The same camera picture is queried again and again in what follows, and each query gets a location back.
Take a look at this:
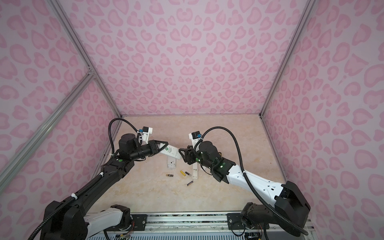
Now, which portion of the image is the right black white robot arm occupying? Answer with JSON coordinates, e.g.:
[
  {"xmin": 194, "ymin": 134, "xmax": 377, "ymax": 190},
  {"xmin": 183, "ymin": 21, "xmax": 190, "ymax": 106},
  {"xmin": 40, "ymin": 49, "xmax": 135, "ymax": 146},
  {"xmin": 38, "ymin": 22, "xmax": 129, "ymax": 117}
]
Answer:
[{"xmin": 179, "ymin": 141, "xmax": 311, "ymax": 237}]

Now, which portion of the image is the aluminium diagonal frame bar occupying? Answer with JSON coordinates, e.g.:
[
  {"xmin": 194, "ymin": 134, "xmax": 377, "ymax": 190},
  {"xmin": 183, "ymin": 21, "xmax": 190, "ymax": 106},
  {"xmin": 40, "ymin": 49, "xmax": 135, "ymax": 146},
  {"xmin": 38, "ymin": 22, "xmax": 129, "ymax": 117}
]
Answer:
[{"xmin": 1, "ymin": 71, "xmax": 95, "ymax": 193}]

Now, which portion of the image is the slim white remote control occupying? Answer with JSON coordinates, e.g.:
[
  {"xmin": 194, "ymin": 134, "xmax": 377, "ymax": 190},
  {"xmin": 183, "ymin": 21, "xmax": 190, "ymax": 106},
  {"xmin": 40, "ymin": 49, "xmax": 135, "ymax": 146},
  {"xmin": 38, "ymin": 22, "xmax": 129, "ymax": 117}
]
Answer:
[{"xmin": 192, "ymin": 163, "xmax": 198, "ymax": 180}]

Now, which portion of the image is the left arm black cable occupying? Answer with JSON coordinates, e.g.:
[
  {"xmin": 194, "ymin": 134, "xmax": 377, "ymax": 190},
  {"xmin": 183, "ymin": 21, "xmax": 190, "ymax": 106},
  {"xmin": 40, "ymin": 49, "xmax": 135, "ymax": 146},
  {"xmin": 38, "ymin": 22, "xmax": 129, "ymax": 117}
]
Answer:
[{"xmin": 107, "ymin": 117, "xmax": 139, "ymax": 154}]

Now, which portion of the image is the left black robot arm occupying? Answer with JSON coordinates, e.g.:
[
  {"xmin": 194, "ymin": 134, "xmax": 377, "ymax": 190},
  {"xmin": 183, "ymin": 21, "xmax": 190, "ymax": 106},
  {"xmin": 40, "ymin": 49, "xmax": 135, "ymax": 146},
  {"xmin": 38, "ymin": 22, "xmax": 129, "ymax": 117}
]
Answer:
[{"xmin": 29, "ymin": 134, "xmax": 169, "ymax": 240}]

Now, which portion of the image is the white remote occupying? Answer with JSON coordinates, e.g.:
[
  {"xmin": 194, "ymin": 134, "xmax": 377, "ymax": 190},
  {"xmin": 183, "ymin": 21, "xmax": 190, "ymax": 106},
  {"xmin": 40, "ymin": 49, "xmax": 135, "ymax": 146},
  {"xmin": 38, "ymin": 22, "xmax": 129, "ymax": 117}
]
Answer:
[{"xmin": 160, "ymin": 145, "xmax": 182, "ymax": 160}]

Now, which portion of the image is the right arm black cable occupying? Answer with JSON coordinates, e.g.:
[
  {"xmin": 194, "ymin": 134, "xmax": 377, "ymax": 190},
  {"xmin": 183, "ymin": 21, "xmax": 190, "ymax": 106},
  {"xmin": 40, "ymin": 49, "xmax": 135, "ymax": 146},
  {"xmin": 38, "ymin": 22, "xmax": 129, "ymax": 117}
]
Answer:
[{"xmin": 193, "ymin": 126, "xmax": 309, "ymax": 236}]

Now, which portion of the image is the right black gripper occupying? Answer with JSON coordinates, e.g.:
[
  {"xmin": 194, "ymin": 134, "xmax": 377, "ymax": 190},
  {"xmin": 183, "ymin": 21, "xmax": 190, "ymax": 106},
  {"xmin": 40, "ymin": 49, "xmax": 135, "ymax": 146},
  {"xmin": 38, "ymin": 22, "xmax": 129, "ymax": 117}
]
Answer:
[{"xmin": 177, "ymin": 145, "xmax": 214, "ymax": 170}]

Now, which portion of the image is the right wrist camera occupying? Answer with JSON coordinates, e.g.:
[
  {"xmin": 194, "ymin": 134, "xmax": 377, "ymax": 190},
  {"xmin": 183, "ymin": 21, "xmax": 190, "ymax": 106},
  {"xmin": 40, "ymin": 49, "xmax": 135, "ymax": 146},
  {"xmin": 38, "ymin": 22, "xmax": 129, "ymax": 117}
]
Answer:
[{"xmin": 189, "ymin": 131, "xmax": 203, "ymax": 150}]

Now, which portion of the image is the aluminium front rail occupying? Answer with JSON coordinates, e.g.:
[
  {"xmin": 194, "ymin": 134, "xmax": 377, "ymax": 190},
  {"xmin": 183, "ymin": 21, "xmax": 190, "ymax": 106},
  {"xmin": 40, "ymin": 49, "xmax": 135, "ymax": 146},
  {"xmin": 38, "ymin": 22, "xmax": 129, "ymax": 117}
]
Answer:
[{"xmin": 56, "ymin": 211, "xmax": 317, "ymax": 240}]

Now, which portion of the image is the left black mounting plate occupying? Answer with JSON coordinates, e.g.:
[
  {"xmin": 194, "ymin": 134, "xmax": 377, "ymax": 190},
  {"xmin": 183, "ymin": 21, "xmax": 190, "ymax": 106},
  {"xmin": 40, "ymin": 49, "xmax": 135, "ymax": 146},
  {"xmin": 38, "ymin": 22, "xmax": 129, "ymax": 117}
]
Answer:
[{"xmin": 118, "ymin": 214, "xmax": 147, "ymax": 231}]

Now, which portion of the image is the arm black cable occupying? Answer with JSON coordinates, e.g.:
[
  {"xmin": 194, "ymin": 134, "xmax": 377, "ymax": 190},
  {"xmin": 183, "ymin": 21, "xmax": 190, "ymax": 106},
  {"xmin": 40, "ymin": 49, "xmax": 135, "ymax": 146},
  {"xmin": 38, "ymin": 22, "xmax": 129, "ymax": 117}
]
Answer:
[
  {"xmin": 107, "ymin": 117, "xmax": 139, "ymax": 154},
  {"xmin": 193, "ymin": 126, "xmax": 309, "ymax": 236}
]

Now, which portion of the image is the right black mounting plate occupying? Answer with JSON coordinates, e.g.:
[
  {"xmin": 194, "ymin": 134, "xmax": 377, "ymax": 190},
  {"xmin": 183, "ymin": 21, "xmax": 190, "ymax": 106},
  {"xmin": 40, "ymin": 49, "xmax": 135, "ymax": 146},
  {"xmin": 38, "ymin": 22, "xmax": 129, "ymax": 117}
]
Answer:
[{"xmin": 226, "ymin": 213, "xmax": 248, "ymax": 231}]

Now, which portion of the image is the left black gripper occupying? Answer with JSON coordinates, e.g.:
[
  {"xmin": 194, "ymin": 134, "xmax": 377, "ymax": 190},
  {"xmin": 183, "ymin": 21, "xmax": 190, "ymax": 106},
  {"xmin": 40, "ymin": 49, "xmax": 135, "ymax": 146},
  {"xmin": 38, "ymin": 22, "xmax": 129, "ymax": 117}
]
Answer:
[{"xmin": 130, "ymin": 140, "xmax": 169, "ymax": 162}]

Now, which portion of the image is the black mounting plate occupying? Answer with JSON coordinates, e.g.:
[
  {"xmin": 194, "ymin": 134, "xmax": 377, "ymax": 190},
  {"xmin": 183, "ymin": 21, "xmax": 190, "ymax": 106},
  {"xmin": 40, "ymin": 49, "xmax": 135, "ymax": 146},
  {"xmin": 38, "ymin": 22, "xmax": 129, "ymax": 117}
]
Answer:
[
  {"xmin": 118, "ymin": 214, "xmax": 147, "ymax": 231},
  {"xmin": 226, "ymin": 213, "xmax": 248, "ymax": 231}
]

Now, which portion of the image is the white remote angled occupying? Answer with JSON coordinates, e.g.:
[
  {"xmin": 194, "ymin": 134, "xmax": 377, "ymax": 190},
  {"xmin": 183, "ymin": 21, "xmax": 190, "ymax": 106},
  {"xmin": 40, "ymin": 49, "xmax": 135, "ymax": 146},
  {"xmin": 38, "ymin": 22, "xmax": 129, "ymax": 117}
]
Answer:
[{"xmin": 167, "ymin": 156, "xmax": 177, "ymax": 170}]

